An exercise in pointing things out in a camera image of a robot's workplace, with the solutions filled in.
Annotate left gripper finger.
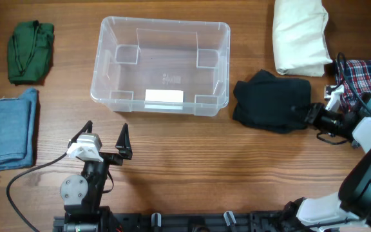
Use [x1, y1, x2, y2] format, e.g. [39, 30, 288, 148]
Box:
[68, 121, 93, 147]
[115, 123, 133, 160]

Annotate black cloth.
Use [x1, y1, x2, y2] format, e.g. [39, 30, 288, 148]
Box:
[233, 70, 311, 134]

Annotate cream white cloth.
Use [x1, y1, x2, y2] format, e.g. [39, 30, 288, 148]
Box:
[272, 0, 332, 77]

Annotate clear plastic storage container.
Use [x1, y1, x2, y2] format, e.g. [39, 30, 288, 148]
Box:
[90, 16, 231, 117]

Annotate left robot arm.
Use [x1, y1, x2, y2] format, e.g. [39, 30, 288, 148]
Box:
[57, 121, 133, 232]

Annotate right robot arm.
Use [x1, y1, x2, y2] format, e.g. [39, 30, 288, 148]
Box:
[283, 93, 371, 231]

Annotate folded red plaid cloth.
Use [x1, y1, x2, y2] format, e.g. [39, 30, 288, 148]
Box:
[334, 60, 371, 112]

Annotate folded blue denim jeans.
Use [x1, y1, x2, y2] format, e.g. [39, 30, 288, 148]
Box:
[0, 88, 38, 171]

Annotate folded green cloth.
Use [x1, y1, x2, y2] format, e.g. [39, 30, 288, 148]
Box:
[7, 20, 54, 85]

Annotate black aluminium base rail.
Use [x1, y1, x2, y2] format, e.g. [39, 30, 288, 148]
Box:
[52, 211, 307, 232]

